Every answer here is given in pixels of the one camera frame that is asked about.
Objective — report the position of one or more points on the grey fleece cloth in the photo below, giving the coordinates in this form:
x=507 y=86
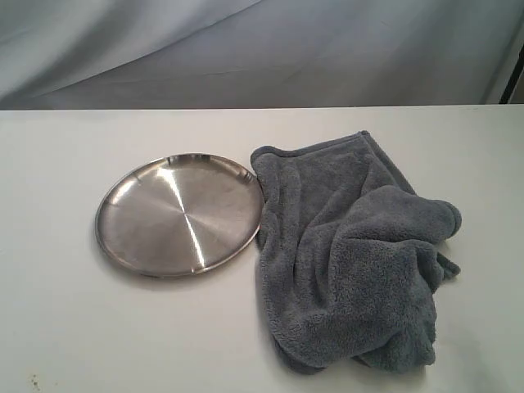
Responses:
x=348 y=257

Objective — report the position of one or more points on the round stainless steel plate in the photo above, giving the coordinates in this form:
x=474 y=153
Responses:
x=179 y=215

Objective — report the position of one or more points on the white backdrop curtain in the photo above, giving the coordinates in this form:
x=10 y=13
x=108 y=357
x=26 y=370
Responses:
x=61 y=55

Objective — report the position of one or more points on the black stand pole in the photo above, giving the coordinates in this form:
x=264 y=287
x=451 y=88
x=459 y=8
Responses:
x=513 y=79

